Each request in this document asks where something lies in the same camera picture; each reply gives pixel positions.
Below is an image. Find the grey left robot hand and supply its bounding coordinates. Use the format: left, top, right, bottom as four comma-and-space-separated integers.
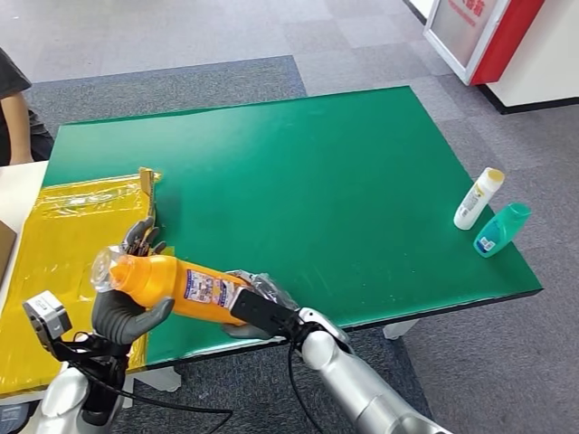
91, 216, 176, 347

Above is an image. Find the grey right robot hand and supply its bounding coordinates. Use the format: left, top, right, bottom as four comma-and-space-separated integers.
220, 269, 301, 343

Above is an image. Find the orange bottle with clear cap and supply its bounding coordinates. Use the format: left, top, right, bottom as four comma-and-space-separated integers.
89, 246, 253, 328

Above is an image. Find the white bottle with yellow cap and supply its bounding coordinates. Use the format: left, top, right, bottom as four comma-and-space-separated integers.
453, 167, 506, 231

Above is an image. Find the teal transparent bottle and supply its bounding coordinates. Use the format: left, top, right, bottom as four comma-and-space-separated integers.
473, 203, 532, 259

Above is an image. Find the white table foot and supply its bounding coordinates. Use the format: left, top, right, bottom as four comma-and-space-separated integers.
133, 365, 183, 395
382, 318, 420, 342

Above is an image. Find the yellow taped cardboard box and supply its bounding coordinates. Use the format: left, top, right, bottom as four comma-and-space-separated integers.
0, 166, 175, 397

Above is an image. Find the green table mat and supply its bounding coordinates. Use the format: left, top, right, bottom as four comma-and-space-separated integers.
41, 84, 544, 368

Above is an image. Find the brown cardboard piece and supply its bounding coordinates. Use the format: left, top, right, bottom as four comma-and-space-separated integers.
0, 220, 18, 286

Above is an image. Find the white side table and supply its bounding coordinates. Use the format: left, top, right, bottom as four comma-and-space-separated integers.
0, 160, 49, 313

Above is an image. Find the dark grey carpet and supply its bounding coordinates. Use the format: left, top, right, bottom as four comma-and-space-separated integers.
23, 54, 309, 139

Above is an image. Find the person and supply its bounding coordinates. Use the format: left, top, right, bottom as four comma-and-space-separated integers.
0, 47, 54, 167

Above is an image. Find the red and white sign cabinet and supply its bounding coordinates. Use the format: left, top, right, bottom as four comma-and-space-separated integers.
423, 0, 547, 86

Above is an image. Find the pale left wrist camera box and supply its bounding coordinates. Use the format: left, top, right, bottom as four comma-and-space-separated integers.
22, 290, 74, 354

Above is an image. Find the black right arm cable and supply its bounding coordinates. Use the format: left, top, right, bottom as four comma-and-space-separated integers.
286, 338, 328, 434

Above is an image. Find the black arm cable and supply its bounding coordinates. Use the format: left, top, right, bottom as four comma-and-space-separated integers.
286, 338, 328, 434
68, 356, 234, 434

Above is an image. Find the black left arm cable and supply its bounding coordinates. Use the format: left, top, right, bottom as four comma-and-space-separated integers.
68, 356, 234, 434

